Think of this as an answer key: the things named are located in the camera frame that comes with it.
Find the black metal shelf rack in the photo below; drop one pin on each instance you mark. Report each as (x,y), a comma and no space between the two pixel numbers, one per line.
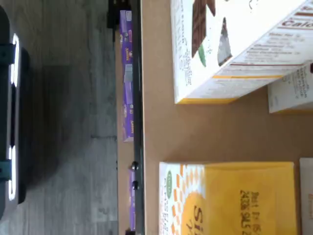
(138,98)

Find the purple Annie's box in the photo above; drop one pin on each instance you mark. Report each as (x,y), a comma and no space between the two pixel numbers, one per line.
(132,200)
(128,115)
(126,36)

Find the wooden shelf board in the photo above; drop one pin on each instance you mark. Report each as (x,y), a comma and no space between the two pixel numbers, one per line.
(195,134)
(122,156)

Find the Simple Mills chocolate mint box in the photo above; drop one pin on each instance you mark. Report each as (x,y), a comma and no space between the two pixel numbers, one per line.
(232,29)

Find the small white yellow Simple Mills box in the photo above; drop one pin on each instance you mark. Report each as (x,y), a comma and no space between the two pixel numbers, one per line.
(244,195)

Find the white box with yellow edge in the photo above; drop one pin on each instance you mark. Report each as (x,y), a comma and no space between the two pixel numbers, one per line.
(291,95)

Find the white and orange box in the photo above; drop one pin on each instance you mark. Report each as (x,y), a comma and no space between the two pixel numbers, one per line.
(306,195)

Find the black base with white lights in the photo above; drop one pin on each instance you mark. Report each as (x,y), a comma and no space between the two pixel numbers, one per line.
(9,122)

